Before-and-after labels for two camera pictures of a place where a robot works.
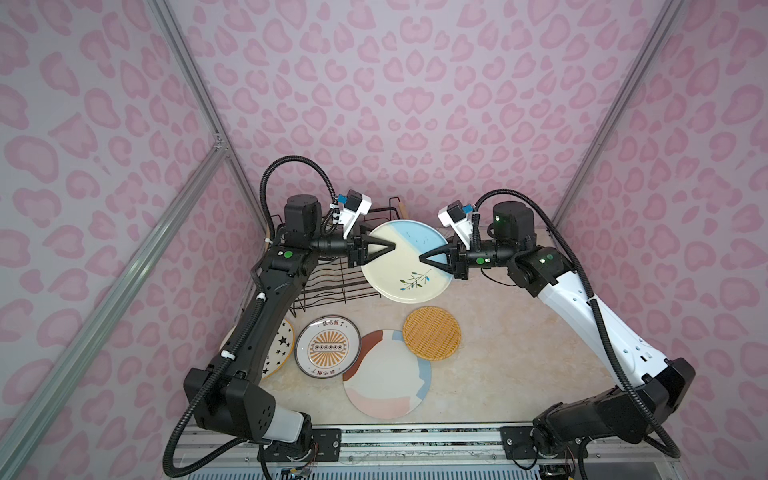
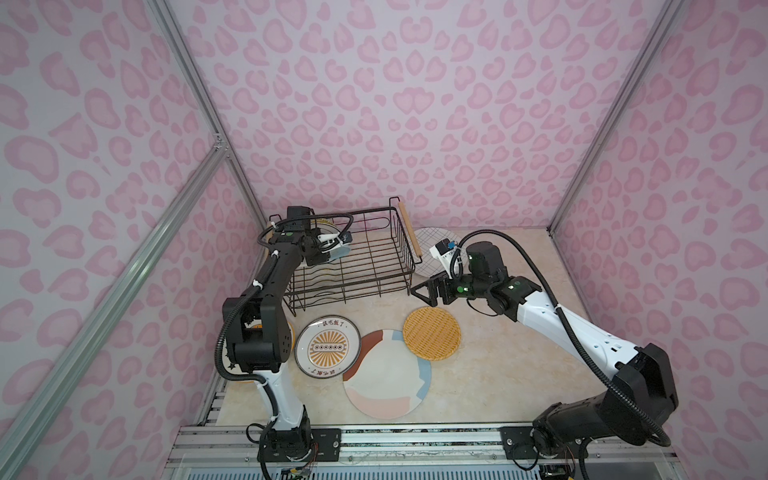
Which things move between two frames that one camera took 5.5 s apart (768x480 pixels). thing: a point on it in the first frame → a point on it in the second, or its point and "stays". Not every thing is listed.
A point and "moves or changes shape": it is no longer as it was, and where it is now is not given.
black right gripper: (463, 264) → (442, 281)
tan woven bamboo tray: (431, 333) stays
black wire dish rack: (332, 283) stays
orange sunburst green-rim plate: (327, 346) stays
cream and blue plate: (401, 275) moves or changes shape
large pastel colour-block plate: (389, 382) stays
